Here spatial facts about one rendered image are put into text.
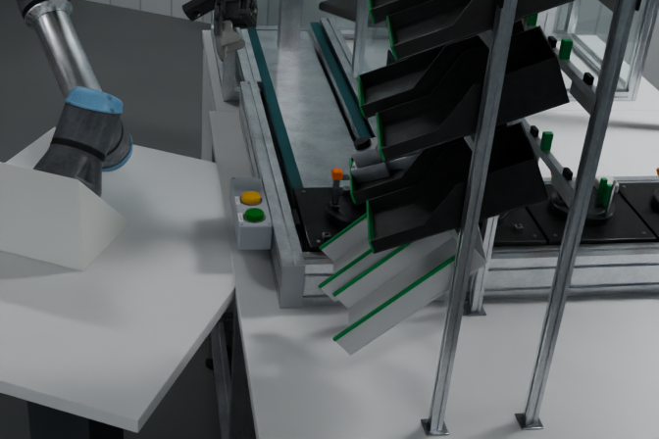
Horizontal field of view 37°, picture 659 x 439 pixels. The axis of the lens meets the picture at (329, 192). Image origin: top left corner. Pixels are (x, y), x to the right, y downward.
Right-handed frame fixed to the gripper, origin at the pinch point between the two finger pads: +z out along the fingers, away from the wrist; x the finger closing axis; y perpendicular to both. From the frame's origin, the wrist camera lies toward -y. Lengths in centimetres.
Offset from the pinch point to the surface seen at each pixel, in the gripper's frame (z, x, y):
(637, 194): 27, 28, 93
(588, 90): 38, -57, 81
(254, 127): 10.6, 18.9, 3.3
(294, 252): 50, -14, 25
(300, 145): 12.9, 25.8, 13.3
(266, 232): 44.8, -8.3, 17.0
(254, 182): 30.7, 1.2, 10.4
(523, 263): 49, 2, 68
